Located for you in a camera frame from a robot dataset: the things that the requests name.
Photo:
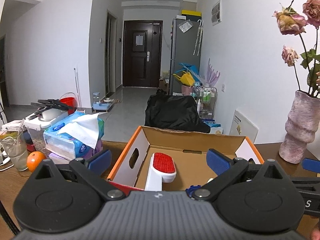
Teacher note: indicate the red white lint brush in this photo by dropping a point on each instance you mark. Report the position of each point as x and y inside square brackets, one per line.
[161, 170]

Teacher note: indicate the purple hangers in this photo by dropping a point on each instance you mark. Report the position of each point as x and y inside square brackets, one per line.
[211, 76]

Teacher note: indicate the grey refrigerator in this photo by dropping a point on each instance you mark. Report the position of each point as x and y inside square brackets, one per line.
[182, 51]

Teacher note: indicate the pink textured vase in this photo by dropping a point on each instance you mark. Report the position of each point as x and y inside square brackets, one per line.
[301, 126]

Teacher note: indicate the pet water feeder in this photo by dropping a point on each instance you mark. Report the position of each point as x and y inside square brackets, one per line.
[100, 106]

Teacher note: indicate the red bucket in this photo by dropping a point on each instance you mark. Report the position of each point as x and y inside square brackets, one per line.
[70, 100]

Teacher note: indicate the yellow bag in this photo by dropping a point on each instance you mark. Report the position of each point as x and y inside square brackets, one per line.
[186, 79]

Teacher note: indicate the dried pink roses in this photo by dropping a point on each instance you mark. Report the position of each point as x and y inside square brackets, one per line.
[290, 22]

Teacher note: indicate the white mop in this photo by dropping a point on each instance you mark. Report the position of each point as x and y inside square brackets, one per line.
[77, 87]

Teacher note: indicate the blue tissue pack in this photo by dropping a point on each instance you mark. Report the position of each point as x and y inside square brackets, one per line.
[74, 135]

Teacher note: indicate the orange fruit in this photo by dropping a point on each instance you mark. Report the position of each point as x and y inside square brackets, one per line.
[34, 159]

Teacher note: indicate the clear food container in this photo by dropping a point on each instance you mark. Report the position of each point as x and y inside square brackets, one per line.
[37, 124]

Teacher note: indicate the dark entrance door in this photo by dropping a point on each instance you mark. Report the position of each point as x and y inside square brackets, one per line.
[142, 51]

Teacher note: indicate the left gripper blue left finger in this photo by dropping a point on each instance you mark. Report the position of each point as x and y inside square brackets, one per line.
[99, 162]

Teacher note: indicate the white flat board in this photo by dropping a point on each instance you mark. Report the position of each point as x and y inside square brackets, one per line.
[241, 126]

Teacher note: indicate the blue gear-shaped cap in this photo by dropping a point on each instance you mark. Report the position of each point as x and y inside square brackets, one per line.
[189, 191]

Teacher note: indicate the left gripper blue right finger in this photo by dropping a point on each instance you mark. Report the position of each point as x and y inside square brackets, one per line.
[218, 162]

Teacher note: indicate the metal utility cart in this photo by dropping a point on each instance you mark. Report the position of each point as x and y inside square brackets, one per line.
[206, 102]

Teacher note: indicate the orange cardboard box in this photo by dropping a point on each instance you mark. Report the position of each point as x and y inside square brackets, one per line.
[188, 150]

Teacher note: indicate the clear plastic cup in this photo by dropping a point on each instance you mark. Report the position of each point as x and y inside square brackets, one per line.
[15, 147]

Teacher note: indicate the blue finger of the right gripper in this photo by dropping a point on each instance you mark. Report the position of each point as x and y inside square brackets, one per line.
[311, 165]

